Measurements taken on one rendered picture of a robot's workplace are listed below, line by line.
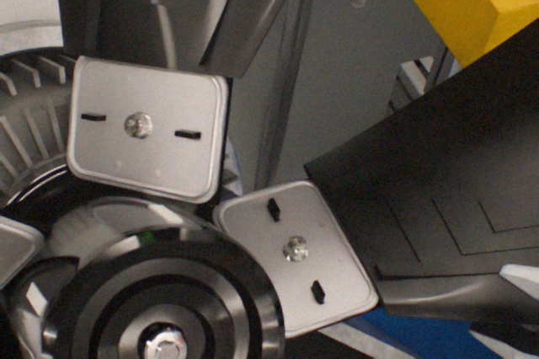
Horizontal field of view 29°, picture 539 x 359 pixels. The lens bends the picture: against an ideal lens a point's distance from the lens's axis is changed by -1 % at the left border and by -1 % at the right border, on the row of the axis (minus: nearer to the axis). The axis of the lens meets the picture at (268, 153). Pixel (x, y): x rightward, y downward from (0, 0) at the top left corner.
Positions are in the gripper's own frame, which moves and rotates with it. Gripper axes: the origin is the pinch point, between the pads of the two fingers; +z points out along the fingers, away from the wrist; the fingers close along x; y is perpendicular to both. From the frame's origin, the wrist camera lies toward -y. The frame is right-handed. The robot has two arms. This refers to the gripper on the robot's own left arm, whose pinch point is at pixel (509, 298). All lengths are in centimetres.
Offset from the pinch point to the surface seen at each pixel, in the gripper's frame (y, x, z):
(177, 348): 14.0, -6.5, 12.6
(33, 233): 13.5, -9.1, 20.5
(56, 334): 16.9, -8.9, 16.8
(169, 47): 2.9, -11.7, 19.8
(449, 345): -26, 62, 1
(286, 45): -64, 73, 43
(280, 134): -63, 95, 42
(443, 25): -34.8, 21.7, 14.9
